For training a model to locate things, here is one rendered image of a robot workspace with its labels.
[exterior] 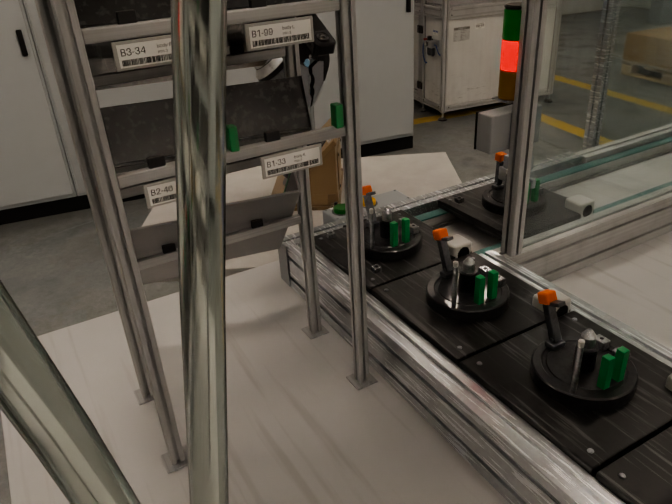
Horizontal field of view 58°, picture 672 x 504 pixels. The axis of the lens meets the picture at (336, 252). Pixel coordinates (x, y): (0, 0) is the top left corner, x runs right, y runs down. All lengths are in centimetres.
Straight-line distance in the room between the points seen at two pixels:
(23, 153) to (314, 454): 341
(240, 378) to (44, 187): 322
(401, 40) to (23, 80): 240
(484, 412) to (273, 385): 38
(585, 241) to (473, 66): 415
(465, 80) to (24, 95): 335
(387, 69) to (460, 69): 108
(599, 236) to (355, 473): 78
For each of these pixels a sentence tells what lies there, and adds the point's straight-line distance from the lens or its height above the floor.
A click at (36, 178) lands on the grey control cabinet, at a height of 27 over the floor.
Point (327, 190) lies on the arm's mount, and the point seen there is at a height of 92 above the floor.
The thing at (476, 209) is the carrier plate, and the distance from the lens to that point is 140.
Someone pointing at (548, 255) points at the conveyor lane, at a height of 93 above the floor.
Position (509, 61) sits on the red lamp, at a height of 133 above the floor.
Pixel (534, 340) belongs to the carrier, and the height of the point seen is 97.
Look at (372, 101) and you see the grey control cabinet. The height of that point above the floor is 41.
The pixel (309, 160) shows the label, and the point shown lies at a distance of 82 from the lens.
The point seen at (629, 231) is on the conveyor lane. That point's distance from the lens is 151.
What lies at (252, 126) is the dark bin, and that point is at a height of 132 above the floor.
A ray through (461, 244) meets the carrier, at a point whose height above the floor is 99.
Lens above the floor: 156
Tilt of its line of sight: 29 degrees down
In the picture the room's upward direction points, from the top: 4 degrees counter-clockwise
